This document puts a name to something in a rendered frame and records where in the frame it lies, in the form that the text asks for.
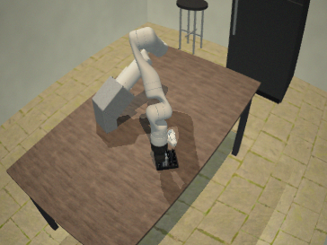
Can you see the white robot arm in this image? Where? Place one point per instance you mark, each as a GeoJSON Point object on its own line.
{"type": "Point", "coordinates": [141, 67]}

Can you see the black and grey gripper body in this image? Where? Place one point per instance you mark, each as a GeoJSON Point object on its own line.
{"type": "Point", "coordinates": [159, 145]}

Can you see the black knob box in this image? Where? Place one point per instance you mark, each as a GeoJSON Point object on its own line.
{"type": "Point", "coordinates": [172, 162]}

